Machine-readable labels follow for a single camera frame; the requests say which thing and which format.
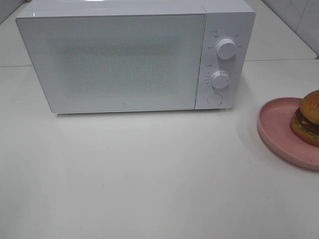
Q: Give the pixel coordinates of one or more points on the pink round plate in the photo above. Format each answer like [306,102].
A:
[273,124]

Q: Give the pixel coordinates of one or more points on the burger with lettuce and tomato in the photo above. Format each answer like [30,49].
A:
[305,121]

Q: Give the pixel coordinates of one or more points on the upper white microwave knob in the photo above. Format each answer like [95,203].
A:
[226,48]

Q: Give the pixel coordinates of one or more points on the round white door release button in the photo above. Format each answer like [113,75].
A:
[215,100]

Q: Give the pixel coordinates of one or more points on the white microwave door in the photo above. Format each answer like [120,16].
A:
[116,63]

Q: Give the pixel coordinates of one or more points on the lower white microwave knob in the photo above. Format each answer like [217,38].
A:
[220,79]

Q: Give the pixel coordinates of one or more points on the white microwave oven body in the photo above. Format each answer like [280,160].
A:
[222,18]

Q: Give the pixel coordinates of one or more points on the white microwave knob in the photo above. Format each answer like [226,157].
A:
[220,79]
[226,48]

